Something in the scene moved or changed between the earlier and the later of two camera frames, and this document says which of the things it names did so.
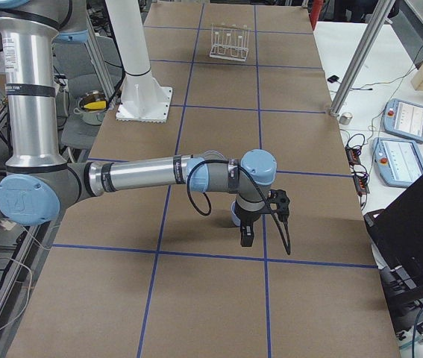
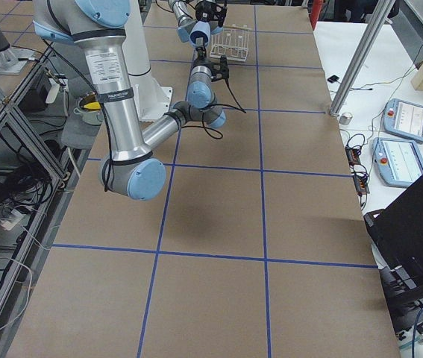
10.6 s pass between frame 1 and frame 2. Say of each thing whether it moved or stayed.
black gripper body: moved
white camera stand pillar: stayed
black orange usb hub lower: stayed
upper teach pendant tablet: stayed
